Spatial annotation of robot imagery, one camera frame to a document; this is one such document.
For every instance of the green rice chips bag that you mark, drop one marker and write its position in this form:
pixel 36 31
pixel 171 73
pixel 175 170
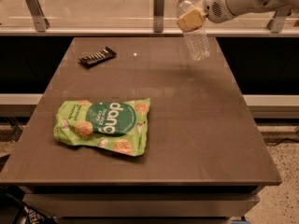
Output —
pixel 117 127

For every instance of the black snack bar wrapper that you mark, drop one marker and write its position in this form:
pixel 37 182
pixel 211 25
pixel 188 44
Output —
pixel 97 57

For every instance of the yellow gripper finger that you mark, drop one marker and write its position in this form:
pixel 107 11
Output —
pixel 190 20

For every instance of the left metal railing bracket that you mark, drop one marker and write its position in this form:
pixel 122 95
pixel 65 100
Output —
pixel 40 21

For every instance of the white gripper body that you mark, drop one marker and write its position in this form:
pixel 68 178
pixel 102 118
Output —
pixel 215 4

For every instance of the right metal railing bracket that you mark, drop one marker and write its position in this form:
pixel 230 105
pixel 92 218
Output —
pixel 276 23

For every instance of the glass railing panel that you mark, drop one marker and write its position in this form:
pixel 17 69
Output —
pixel 110 14

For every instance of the dark items under table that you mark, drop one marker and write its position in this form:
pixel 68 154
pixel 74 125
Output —
pixel 14 210

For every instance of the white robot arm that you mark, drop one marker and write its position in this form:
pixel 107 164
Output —
pixel 241 7

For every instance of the clear plastic water bottle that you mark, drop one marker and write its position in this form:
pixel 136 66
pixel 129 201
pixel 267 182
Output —
pixel 196 40

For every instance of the middle metal railing bracket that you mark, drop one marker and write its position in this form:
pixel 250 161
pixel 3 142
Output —
pixel 158 16

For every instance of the metal railing bracket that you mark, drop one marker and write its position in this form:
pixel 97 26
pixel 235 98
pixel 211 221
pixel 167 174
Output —
pixel 276 23
pixel 40 21
pixel 158 16

